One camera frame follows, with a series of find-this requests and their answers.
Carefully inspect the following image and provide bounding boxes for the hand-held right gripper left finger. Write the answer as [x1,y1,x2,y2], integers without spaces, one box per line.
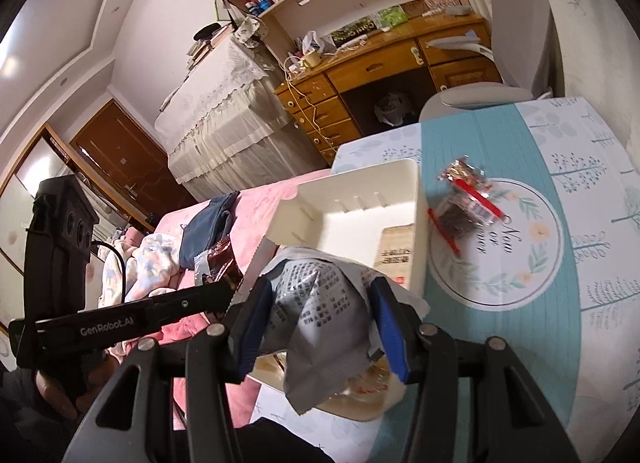
[60,275,273,463]

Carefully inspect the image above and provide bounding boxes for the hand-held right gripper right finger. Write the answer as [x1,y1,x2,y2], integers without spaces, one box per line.
[370,277,583,463]

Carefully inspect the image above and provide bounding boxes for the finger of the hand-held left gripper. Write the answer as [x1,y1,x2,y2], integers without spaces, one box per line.
[150,282,236,330]

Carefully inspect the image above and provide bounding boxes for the silvery white snack packet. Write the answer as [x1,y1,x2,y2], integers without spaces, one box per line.
[252,245,431,416]

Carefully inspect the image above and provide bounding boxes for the beige cracker packet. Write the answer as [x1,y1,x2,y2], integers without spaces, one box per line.
[372,223,418,289]

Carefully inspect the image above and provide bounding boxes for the white storage box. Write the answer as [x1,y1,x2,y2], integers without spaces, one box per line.
[247,158,431,424]

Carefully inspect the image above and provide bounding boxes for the person's left hand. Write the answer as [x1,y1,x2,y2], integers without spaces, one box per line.
[32,370,83,421]

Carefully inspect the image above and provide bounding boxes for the clear red print snack packet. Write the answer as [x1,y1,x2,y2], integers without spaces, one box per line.
[325,358,396,414]

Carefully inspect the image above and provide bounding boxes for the floral blanket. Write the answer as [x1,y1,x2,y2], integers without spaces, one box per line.
[95,230,183,314]

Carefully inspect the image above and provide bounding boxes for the blue garment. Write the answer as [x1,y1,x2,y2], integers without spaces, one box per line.
[177,190,241,271]

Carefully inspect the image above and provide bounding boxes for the wooden wardrobe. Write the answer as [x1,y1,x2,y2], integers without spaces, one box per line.
[0,125,101,294]

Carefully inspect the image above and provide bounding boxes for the pink bedsheet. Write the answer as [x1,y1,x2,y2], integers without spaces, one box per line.
[100,168,333,429]

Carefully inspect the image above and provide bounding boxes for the dark snack packet red strips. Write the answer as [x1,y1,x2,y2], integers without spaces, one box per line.
[427,190,506,256]

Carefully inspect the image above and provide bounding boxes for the brown wooden door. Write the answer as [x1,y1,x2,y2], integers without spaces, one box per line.
[70,98,198,231]

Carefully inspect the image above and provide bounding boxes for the clear brown nut packet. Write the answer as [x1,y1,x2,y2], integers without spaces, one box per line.
[437,155,493,194]

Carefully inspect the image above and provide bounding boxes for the lace covered furniture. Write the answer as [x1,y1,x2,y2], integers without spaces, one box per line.
[152,35,328,204]

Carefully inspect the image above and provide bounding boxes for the black plastic bag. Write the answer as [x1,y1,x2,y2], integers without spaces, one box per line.
[372,90,413,126]

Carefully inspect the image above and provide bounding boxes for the stack of books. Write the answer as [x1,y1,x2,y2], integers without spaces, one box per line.
[187,23,236,68]

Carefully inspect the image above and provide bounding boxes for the wooden desk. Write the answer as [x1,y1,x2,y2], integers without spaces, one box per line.
[272,13,503,166]

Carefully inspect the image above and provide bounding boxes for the floral pouch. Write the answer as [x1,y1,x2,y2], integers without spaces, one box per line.
[232,15,268,46]

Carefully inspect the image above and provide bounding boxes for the white plastic bag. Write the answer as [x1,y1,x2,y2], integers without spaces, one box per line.
[297,30,336,56]

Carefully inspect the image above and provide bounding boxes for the white desk lamp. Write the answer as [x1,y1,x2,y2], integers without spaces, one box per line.
[425,30,503,81]

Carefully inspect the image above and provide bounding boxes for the dark cover book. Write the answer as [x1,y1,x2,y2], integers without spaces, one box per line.
[330,18,376,46]

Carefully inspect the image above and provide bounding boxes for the green cover book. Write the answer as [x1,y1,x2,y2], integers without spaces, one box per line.
[375,7,407,28]

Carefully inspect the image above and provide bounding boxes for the grey chair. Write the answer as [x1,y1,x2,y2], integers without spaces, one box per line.
[417,0,556,121]

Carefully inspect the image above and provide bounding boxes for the black cable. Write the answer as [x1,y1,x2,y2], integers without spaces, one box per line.
[87,240,131,304]

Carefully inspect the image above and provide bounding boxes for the white cable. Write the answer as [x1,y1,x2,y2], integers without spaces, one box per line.
[280,55,341,164]

